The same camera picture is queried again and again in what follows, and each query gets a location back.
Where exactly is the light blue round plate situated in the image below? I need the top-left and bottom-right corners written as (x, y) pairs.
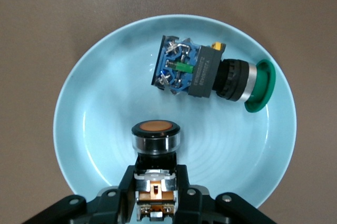
top-left (52, 14), bottom-right (298, 209)

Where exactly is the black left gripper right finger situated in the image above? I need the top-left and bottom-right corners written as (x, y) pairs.
top-left (173, 164), bottom-right (277, 224)

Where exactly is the green push button switch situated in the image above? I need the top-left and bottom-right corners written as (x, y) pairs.
top-left (151, 35), bottom-right (276, 113)

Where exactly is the orange push button switch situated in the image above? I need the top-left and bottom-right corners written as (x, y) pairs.
top-left (131, 120), bottom-right (181, 222)

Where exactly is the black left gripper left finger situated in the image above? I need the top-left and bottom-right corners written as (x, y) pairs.
top-left (23, 164), bottom-right (137, 224)

